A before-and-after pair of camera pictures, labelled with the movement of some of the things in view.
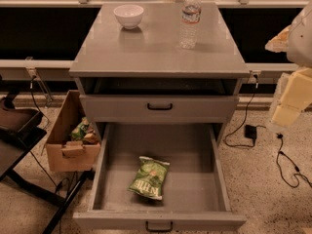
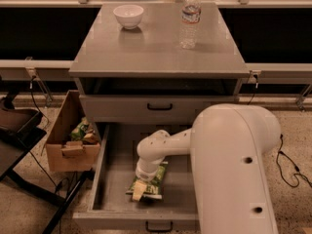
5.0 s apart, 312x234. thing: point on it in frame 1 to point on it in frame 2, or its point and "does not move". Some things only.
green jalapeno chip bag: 149,178 does not move
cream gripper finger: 279,43 to 138,191
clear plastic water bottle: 191,12 does not move
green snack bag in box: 78,134 does not move
